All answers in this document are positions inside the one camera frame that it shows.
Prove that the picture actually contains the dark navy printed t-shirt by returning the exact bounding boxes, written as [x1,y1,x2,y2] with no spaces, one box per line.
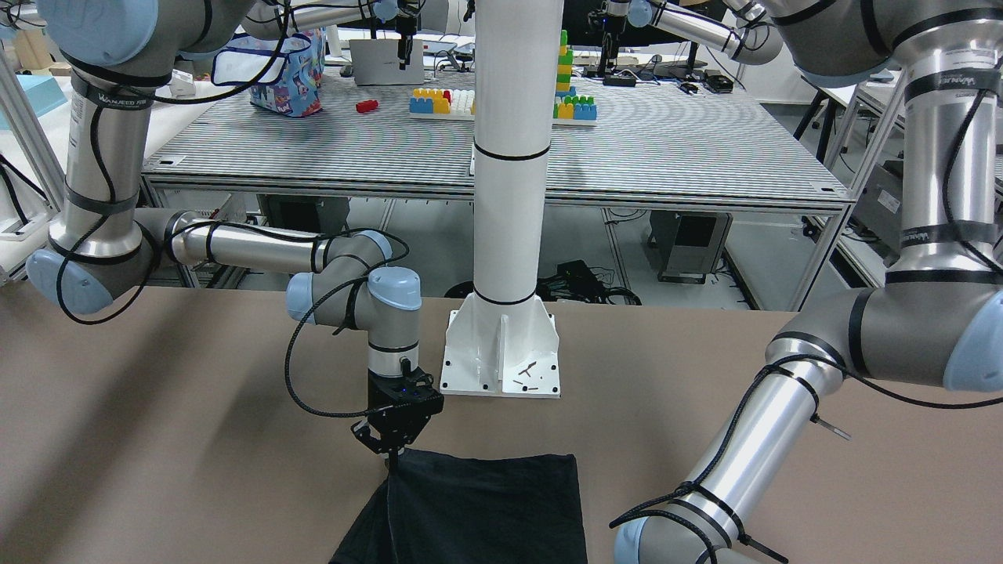
[331,450,588,563]

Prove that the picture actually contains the colourful patterned bag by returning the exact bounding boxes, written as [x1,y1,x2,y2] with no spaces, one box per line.
[211,28,326,118]

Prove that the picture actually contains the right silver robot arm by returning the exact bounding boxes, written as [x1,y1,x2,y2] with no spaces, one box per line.
[26,1,444,470]

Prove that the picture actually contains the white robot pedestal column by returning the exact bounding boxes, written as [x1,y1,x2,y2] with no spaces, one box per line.
[440,1,563,399]

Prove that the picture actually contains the grey laptop on table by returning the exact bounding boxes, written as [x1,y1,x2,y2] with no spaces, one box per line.
[349,38,424,86]

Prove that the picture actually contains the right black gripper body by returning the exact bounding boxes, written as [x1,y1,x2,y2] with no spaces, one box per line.
[351,368,444,456]

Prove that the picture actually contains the colourful toy block set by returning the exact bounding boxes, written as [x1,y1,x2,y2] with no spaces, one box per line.
[408,5,599,133]

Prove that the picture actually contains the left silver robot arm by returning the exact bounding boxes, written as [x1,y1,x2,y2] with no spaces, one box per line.
[611,1,1001,563]

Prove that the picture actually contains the red toy block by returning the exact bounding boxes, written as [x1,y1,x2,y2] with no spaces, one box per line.
[355,99,380,114]

